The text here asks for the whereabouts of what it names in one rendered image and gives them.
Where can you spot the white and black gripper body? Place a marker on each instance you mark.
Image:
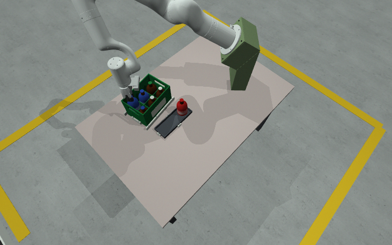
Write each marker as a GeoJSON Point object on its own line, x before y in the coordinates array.
{"type": "Point", "coordinates": [126, 91]}

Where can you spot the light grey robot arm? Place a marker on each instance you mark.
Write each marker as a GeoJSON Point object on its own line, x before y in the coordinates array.
{"type": "Point", "coordinates": [176, 12]}

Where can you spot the blue-labeled bottle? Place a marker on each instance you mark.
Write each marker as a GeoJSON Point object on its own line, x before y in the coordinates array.
{"type": "Point", "coordinates": [135, 104]}
{"type": "Point", "coordinates": [143, 96]}

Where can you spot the brown bottle with blue cap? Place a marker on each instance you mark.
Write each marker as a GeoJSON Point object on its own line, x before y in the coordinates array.
{"type": "Point", "coordinates": [143, 109]}

